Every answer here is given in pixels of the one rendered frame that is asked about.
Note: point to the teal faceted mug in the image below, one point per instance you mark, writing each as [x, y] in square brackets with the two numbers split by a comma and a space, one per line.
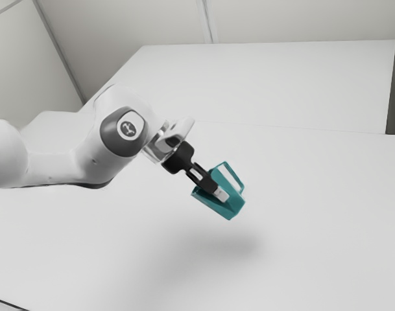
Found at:
[230, 197]

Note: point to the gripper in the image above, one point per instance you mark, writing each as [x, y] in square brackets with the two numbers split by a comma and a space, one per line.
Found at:
[178, 160]

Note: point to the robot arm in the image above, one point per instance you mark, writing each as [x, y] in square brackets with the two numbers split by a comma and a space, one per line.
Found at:
[54, 155]

